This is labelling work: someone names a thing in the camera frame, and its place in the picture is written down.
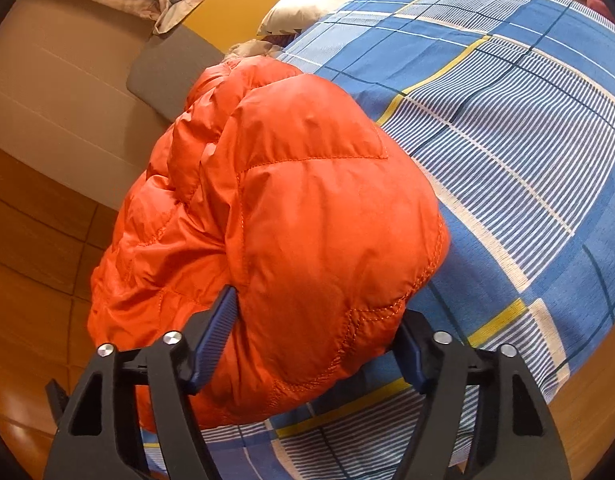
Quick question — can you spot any grey yellow blue headboard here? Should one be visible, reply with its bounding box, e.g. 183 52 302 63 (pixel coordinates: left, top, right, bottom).
127 0 323 123

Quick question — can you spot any pink cloth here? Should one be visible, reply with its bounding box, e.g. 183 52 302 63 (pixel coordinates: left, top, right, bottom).
585 0 615 28

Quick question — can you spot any wooden wardrobe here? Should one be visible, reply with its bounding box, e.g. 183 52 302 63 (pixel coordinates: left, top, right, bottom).
0 140 153 480

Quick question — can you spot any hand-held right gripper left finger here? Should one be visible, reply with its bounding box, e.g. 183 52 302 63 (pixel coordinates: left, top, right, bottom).
42 285 238 480

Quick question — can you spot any orange puffer jacket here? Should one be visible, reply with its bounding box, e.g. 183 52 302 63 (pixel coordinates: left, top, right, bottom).
86 55 451 433

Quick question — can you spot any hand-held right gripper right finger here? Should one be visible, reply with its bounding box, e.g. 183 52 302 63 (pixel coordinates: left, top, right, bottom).
396 309 572 480

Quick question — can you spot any bed with blue plaid sheet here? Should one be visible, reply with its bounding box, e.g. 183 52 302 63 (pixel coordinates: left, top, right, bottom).
142 0 615 480

